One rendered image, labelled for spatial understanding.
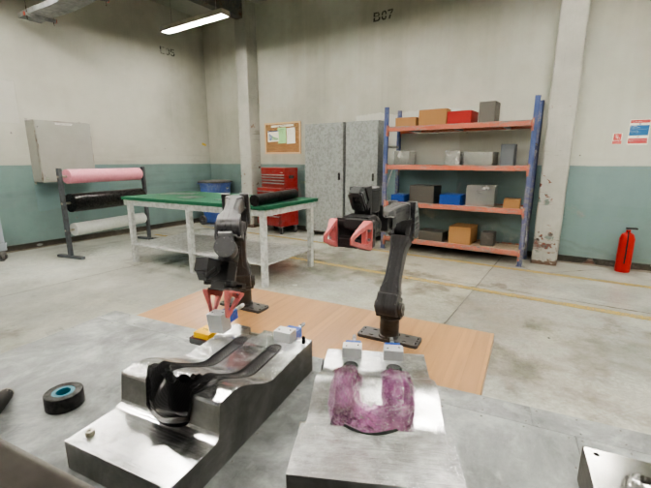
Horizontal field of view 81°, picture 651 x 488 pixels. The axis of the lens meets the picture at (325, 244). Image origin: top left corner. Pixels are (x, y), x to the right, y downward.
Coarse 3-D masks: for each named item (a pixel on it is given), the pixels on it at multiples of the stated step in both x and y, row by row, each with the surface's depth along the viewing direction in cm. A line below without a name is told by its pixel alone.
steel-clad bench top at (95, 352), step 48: (48, 336) 126; (96, 336) 126; (144, 336) 126; (0, 384) 99; (48, 384) 99; (96, 384) 99; (0, 432) 81; (48, 432) 81; (288, 432) 81; (480, 432) 81; (528, 432) 81; (576, 432) 81; (624, 432) 81; (240, 480) 69; (480, 480) 69; (528, 480) 69; (576, 480) 69
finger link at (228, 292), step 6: (216, 282) 105; (210, 288) 106; (216, 288) 105; (222, 288) 104; (228, 288) 106; (228, 294) 103; (234, 294) 106; (240, 294) 107; (228, 300) 104; (234, 300) 108; (228, 306) 105; (234, 306) 107; (228, 312) 105; (228, 318) 106
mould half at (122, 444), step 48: (240, 336) 106; (144, 384) 78; (240, 384) 76; (288, 384) 93; (96, 432) 73; (144, 432) 73; (192, 432) 72; (240, 432) 77; (96, 480) 69; (144, 480) 62; (192, 480) 65
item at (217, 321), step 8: (240, 304) 115; (216, 312) 106; (224, 312) 105; (232, 312) 108; (208, 320) 105; (216, 320) 104; (224, 320) 105; (232, 320) 109; (216, 328) 105; (224, 328) 105
